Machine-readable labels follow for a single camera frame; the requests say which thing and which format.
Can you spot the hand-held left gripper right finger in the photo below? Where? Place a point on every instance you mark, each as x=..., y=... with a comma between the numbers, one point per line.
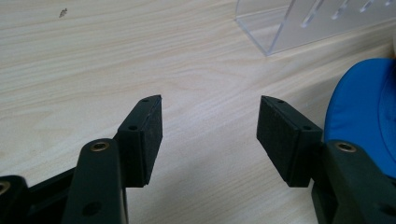
x=289, y=143

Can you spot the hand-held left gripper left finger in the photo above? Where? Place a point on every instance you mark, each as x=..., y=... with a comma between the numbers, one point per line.
x=137, y=146

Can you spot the clear acrylic rack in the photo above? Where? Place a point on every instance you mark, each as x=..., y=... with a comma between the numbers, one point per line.
x=314, y=21

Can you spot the blue plate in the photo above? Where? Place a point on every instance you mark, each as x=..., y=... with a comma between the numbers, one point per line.
x=358, y=109

